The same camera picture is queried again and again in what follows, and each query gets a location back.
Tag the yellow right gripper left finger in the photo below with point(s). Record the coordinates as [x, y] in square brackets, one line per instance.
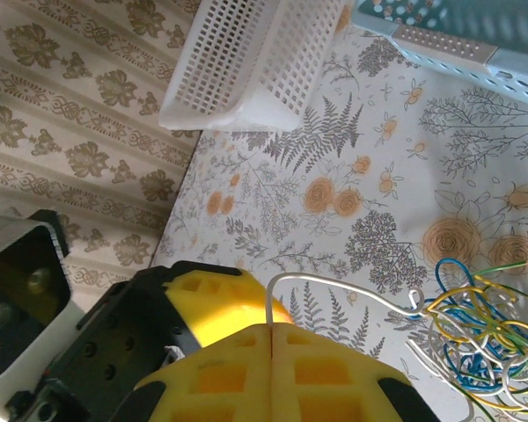
[211, 378]

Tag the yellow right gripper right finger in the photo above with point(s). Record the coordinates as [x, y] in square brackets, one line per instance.
[334, 387]

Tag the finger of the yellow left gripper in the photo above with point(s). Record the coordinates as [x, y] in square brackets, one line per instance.
[229, 307]

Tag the floral print tablecloth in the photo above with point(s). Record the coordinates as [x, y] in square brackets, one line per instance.
[334, 176]

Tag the white plastic mesh basket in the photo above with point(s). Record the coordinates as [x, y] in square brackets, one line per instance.
[229, 66]

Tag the light blue perforated basket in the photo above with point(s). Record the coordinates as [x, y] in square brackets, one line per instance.
[488, 39]

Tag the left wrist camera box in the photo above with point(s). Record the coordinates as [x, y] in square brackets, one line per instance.
[22, 299]

